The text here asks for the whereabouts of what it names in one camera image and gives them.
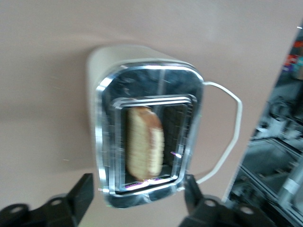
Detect slice of bread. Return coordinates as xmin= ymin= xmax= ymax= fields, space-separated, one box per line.
xmin=125 ymin=105 xmax=165 ymax=182

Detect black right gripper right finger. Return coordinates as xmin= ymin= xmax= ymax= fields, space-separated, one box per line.
xmin=179 ymin=174 xmax=276 ymax=227

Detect cream and chrome two-slot toaster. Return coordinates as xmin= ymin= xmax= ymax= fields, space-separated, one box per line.
xmin=86 ymin=44 xmax=205 ymax=210

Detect white toaster power cable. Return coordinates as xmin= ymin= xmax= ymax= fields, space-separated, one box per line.
xmin=196 ymin=81 xmax=243 ymax=185

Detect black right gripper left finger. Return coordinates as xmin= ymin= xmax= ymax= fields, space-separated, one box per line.
xmin=0 ymin=173 xmax=95 ymax=227

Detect aluminium frame rails beside table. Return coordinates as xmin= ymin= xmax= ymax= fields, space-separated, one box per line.
xmin=222 ymin=18 xmax=303 ymax=227

